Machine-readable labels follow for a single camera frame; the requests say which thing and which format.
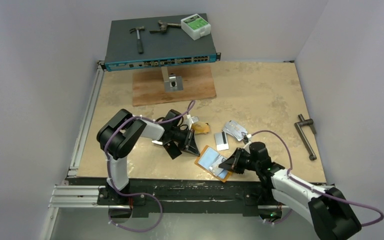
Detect rusty pliers tool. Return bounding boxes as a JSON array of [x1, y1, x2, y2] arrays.
[[149, 20, 182, 34]]

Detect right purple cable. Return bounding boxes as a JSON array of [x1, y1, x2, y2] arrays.
[[244, 129, 384, 229]]

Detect single silver VIP card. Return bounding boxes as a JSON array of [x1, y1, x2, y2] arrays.
[[209, 164, 228, 178]]

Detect metal post bracket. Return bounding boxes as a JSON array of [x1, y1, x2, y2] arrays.
[[161, 66, 184, 93]]

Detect aluminium frame rail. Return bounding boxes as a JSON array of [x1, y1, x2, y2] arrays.
[[47, 64, 342, 210]]

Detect grey metal crank handle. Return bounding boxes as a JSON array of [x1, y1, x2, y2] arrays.
[[294, 114, 317, 161]]

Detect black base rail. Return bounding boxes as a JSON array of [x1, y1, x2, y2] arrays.
[[66, 177, 291, 221]]

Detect orange leather card holder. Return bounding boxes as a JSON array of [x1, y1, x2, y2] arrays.
[[194, 145, 232, 183]]

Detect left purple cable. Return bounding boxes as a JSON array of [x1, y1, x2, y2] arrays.
[[104, 99, 197, 233]]

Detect purple cable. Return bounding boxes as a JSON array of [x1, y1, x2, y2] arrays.
[[104, 99, 197, 233], [244, 129, 384, 229]]

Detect blue network switch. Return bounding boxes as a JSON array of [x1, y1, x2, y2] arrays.
[[100, 15, 221, 72]]

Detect white green electrical box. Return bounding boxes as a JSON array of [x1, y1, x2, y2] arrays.
[[180, 13, 211, 41]]

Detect claw hammer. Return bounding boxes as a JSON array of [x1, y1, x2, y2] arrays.
[[129, 26, 145, 55]]

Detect silver card with stripe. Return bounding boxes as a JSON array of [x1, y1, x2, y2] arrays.
[[214, 131, 229, 151]]

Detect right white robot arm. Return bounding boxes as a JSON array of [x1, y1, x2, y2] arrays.
[[218, 142, 362, 240]]

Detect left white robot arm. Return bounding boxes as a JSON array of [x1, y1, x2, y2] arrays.
[[96, 109, 201, 205]]

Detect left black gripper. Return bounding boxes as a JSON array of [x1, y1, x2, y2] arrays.
[[169, 126, 199, 156]]

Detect wooden board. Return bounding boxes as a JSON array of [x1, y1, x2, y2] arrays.
[[132, 64, 217, 107]]

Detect single black card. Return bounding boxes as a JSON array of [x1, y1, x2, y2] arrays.
[[163, 141, 182, 160]]

